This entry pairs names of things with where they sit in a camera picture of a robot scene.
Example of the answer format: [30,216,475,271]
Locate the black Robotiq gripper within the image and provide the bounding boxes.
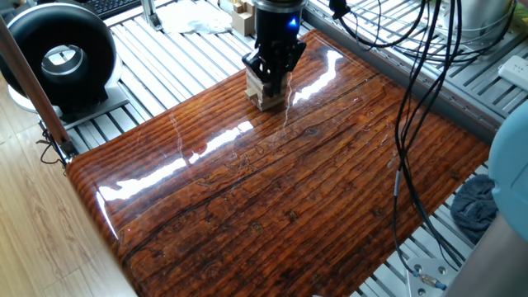
[242,4,308,97]

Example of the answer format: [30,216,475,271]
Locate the wooden Jenga tower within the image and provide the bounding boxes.
[243,68,290,112]

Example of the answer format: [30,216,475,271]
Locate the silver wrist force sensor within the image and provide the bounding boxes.
[252,0,309,9]

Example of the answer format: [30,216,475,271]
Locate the white crumpled cloth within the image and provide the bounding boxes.
[156,0,234,36]

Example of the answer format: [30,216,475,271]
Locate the wood grain table cover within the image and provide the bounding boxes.
[65,28,491,297]

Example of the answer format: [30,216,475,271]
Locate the black keyboard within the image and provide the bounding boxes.
[84,0,141,20]

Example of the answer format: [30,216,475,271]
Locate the silver metal pot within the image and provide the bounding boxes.
[436,0,516,42]

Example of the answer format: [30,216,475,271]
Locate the white power strip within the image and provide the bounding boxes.
[497,54,528,92]

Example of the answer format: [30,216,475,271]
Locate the dark grey cloth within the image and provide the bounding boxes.
[450,173,499,245]

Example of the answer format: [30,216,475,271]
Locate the brown wooden pole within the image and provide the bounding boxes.
[0,16,78,158]

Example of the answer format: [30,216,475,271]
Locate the grey aluminium rail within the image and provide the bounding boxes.
[303,7,507,144]

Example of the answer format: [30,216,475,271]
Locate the short aluminium profile post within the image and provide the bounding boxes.
[139,0,164,32]

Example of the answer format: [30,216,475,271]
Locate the black cable with metal connector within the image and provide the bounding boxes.
[391,82,449,290]

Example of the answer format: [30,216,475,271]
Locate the black cable bundle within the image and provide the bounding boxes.
[354,0,519,269]

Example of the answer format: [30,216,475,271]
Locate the black ring fan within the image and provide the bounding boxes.
[0,2,130,125]

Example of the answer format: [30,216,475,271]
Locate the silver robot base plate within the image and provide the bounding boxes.
[406,257,460,297]

